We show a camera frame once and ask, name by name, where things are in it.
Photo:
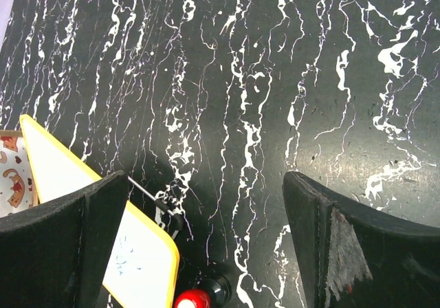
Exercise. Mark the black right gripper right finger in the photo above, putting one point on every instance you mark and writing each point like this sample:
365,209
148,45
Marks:
352,255

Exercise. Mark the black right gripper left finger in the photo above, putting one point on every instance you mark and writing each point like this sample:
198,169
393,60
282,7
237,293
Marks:
56,254

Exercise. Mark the brown canvas bag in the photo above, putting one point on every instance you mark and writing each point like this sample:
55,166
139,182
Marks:
17,183

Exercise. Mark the yellow framed whiteboard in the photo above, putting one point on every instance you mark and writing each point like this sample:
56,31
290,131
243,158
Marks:
142,268

